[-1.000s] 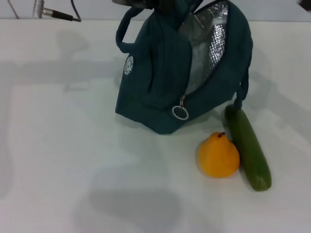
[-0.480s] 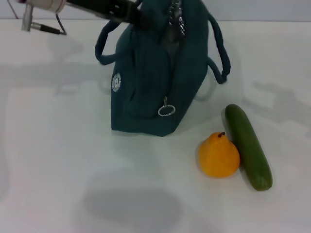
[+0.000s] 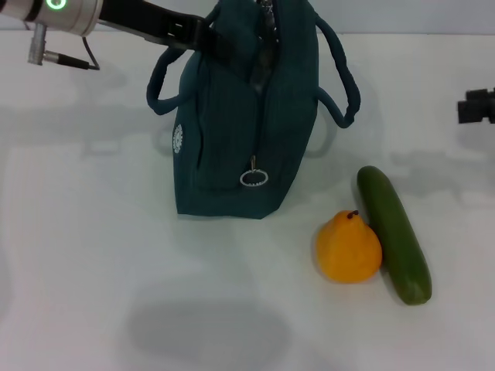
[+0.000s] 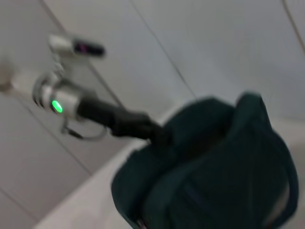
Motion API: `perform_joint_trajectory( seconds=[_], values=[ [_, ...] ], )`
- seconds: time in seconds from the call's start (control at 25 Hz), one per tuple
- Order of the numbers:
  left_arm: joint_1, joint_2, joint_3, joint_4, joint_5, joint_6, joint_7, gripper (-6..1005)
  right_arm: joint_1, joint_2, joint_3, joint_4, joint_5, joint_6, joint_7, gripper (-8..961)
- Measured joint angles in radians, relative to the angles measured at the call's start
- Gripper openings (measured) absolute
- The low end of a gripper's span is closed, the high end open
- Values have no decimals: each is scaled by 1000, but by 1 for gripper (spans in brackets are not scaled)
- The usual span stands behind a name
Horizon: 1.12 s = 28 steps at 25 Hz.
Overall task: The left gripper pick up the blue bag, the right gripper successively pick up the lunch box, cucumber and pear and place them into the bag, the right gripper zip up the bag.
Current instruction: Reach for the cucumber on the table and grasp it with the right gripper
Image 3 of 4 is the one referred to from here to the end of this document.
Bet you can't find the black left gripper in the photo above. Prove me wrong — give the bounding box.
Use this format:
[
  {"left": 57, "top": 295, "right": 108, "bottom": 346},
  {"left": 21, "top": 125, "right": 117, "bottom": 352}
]
[{"left": 96, "top": 0, "right": 237, "bottom": 66}]

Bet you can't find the teal fabric zipper bag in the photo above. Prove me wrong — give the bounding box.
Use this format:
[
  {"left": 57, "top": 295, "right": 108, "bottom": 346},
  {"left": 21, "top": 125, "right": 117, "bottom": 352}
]
[{"left": 145, "top": 0, "right": 363, "bottom": 220}]

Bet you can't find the green cucumber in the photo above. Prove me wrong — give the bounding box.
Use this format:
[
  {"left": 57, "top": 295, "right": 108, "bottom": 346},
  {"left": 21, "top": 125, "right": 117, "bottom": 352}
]
[{"left": 356, "top": 165, "right": 433, "bottom": 307}]

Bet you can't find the orange pear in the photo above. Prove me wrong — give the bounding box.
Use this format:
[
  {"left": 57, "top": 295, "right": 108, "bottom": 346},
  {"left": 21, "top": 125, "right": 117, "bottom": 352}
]
[{"left": 316, "top": 209, "right": 384, "bottom": 285}]

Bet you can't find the left arm cable with plug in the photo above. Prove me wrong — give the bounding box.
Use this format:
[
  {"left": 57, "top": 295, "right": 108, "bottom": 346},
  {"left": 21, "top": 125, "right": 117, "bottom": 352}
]
[{"left": 26, "top": 22, "right": 101, "bottom": 72}]

